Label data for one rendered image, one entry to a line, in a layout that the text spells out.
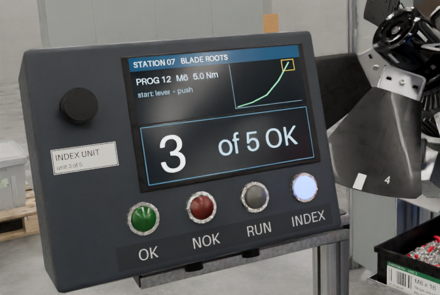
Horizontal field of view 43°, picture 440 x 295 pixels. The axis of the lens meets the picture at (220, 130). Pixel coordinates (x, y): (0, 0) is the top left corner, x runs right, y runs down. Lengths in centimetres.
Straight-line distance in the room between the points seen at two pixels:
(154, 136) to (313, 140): 15
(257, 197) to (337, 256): 19
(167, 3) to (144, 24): 37
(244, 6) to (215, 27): 46
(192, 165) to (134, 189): 5
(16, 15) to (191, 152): 1259
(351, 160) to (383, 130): 9
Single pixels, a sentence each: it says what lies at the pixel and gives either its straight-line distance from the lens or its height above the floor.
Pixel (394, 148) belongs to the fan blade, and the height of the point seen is 100.
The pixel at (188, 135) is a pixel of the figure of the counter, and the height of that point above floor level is 118.
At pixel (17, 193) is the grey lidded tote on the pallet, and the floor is 24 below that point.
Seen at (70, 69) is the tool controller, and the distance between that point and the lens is 45.
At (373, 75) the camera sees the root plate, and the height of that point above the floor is 112.
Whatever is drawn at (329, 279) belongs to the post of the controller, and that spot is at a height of 98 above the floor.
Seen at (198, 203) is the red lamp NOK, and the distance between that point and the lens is 46.
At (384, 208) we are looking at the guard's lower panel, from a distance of 259.
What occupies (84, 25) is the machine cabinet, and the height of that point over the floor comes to 123.
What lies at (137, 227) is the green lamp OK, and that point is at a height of 111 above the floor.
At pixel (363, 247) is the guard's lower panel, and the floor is 15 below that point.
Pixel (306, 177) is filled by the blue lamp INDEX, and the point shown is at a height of 113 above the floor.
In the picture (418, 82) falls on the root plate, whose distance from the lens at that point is 123.
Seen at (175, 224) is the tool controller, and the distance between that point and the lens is 46.
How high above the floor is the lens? 127
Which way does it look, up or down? 12 degrees down
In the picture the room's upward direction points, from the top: 3 degrees counter-clockwise
